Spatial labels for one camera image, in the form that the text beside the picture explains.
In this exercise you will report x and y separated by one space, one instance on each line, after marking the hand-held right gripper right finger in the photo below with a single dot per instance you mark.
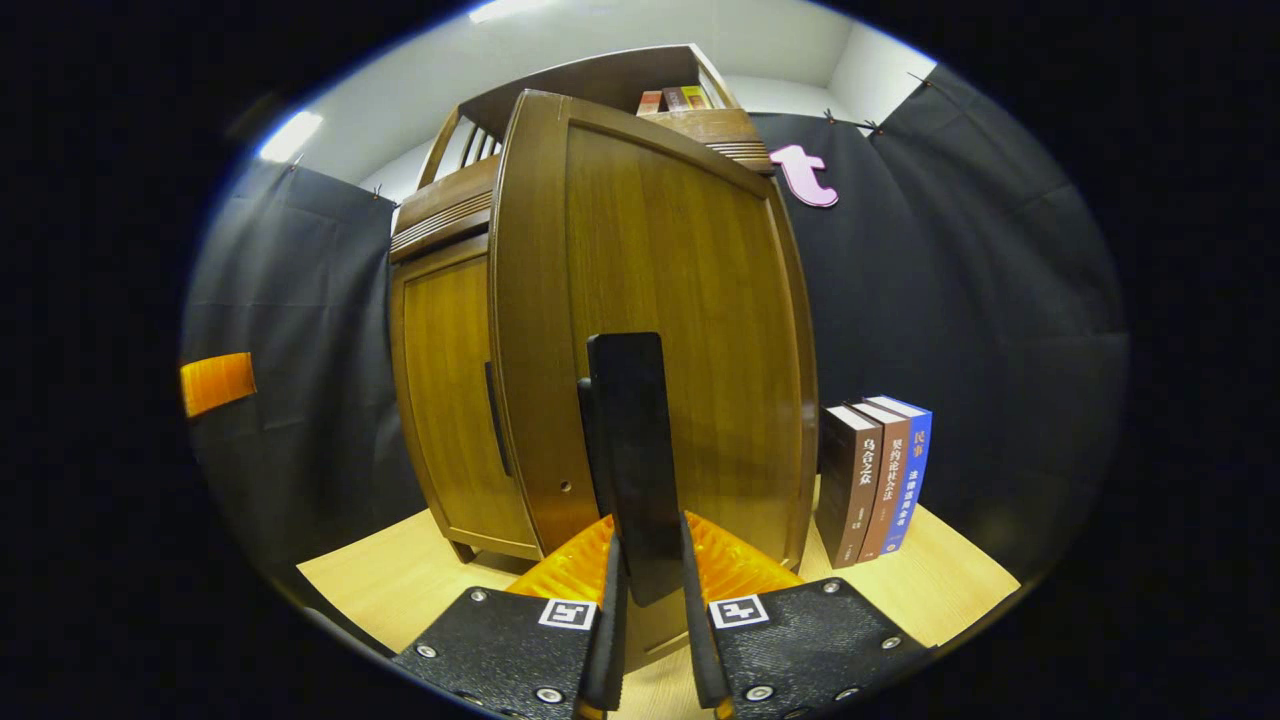
695 640

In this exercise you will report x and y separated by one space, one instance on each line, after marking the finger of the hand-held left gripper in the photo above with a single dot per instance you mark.
218 384

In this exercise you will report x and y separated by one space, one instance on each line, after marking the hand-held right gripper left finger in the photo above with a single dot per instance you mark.
610 640

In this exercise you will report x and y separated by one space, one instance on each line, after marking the wooden shoe cabinet door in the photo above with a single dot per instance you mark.
680 250
450 400

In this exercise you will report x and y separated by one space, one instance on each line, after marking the wooden double-door shoe cabinet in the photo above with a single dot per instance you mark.
580 80

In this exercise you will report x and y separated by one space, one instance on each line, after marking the dark brown book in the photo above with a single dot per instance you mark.
845 490

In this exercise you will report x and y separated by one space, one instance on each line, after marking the reddish brown book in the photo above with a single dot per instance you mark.
885 480

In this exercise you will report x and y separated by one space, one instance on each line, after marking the small ceiling light panel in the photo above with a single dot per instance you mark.
290 136

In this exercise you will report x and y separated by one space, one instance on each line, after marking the blue book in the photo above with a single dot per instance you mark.
912 470

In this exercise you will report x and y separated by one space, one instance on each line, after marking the black backdrop cloth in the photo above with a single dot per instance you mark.
1000 350

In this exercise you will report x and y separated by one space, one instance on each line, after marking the brown book with thin spine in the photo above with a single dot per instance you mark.
675 99

